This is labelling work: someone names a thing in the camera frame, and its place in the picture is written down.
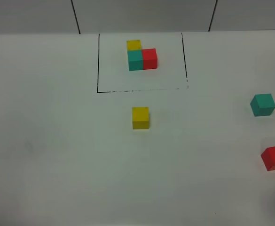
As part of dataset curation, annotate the template red cube block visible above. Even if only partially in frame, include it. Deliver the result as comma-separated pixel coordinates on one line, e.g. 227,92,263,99
142,48,158,70

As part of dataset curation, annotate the template green cube block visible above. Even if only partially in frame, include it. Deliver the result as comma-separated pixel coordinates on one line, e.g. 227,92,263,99
127,49,143,71

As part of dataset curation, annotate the template yellow cube block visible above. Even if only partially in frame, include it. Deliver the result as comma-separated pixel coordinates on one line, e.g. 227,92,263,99
126,40,142,51

